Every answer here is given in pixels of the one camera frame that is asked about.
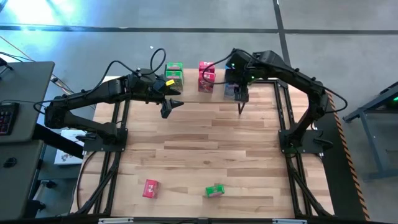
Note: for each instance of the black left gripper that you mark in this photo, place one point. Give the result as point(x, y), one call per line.
point(144, 88)

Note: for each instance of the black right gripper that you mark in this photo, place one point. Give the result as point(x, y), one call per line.
point(237, 76)

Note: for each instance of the green Apple Jacks cereal box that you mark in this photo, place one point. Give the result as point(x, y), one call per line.
point(174, 81)
point(214, 190)
point(174, 66)

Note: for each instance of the red Froot Loops cereal box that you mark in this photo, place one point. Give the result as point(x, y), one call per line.
point(151, 188)
point(206, 66)
point(206, 85)

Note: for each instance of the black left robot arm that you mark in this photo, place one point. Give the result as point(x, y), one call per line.
point(93, 93)

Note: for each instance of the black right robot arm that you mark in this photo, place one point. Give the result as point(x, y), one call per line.
point(295, 74)

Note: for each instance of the wooden shelf with black legs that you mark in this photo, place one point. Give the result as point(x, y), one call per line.
point(211, 97)

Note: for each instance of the small yellow tag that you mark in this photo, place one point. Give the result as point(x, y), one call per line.
point(170, 82)

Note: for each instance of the white cardboard box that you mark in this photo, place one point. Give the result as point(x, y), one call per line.
point(65, 158)

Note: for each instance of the black desk support beam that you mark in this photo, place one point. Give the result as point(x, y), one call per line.
point(56, 140)

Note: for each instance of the black hazard-striped floor mat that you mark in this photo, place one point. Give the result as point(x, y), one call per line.
point(335, 186)

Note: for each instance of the grey desk top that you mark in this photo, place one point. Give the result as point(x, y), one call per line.
point(18, 186)
point(11, 84)

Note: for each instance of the black backlit keyboard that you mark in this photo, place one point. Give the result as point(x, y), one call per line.
point(7, 119)

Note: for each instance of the black computer mouse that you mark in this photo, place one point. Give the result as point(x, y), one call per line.
point(10, 162)

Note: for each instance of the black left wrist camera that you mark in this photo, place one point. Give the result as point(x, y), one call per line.
point(159, 86)

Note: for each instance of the black aluminium table frame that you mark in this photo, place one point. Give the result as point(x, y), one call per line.
point(281, 83)

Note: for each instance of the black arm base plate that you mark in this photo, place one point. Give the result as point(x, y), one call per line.
point(93, 147)
point(312, 148)

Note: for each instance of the silver metal bracket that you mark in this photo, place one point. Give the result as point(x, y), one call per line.
point(115, 220)
point(289, 221)

